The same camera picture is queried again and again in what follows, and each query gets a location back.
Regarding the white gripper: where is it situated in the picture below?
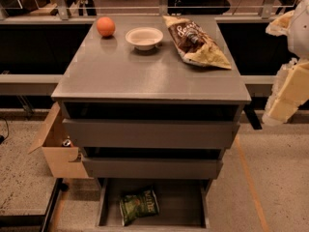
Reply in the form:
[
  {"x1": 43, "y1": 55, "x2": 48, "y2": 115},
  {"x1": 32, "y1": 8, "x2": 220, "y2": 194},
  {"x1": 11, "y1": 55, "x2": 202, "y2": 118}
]
[{"x1": 262, "y1": 0, "x2": 309, "y2": 126}]

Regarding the green jalapeno chip bag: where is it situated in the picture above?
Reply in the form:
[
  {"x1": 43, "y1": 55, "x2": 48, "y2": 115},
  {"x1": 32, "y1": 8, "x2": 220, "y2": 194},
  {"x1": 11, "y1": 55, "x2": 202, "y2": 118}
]
[{"x1": 119, "y1": 186, "x2": 159, "y2": 226}]

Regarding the brown and yellow chip bag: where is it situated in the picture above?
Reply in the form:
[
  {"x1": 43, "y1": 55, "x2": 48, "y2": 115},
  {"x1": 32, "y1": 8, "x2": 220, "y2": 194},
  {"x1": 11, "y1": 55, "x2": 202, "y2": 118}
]
[{"x1": 163, "y1": 15, "x2": 232, "y2": 70}]

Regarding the grey drawer cabinet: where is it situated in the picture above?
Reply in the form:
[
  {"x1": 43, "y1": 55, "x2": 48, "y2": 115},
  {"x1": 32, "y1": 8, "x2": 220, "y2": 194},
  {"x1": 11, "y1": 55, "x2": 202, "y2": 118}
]
[{"x1": 51, "y1": 14, "x2": 252, "y2": 182}]

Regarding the grey bottom drawer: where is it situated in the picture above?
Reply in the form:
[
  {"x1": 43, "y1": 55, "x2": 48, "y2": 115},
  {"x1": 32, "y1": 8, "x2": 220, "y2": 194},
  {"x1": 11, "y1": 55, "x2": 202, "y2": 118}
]
[{"x1": 97, "y1": 179, "x2": 210, "y2": 232}]

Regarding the grey drawer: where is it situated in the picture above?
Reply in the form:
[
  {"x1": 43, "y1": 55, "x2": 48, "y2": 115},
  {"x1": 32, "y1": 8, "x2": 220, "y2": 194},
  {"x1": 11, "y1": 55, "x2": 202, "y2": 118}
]
[
  {"x1": 97, "y1": 179, "x2": 210, "y2": 232},
  {"x1": 82, "y1": 158, "x2": 223, "y2": 180},
  {"x1": 63, "y1": 119, "x2": 239, "y2": 149}
]

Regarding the grey top drawer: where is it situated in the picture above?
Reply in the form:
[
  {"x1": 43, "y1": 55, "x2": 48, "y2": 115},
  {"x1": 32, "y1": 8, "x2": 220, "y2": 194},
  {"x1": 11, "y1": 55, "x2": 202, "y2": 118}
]
[{"x1": 63, "y1": 119, "x2": 239, "y2": 149}]

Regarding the grey middle drawer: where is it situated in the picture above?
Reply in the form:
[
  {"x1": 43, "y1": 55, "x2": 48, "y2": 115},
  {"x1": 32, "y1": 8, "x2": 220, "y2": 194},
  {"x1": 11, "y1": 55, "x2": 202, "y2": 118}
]
[{"x1": 82, "y1": 158, "x2": 223, "y2": 180}]

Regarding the white bowl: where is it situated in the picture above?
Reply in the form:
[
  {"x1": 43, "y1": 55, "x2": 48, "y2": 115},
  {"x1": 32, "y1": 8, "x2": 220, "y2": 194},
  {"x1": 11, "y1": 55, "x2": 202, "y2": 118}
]
[{"x1": 126, "y1": 27, "x2": 163, "y2": 51}]

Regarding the orange fruit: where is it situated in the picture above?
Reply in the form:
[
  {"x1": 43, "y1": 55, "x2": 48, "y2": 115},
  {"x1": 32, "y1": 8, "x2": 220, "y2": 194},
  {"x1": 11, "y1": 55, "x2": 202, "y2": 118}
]
[{"x1": 97, "y1": 17, "x2": 116, "y2": 37}]

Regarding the soda can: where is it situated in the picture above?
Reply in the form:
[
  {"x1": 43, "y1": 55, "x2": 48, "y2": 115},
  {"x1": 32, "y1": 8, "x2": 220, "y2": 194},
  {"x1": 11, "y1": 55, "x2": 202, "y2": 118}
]
[{"x1": 62, "y1": 139, "x2": 72, "y2": 147}]

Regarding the cardboard box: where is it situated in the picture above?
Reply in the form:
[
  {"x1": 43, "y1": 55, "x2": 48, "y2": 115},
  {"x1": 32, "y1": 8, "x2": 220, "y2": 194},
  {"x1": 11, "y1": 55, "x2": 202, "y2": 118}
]
[{"x1": 28, "y1": 102, "x2": 89, "y2": 179}]

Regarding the grey metal railing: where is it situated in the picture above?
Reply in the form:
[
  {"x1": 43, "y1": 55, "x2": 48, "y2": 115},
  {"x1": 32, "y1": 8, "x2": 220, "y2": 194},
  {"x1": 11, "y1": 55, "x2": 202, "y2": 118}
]
[{"x1": 0, "y1": 15, "x2": 276, "y2": 97}]

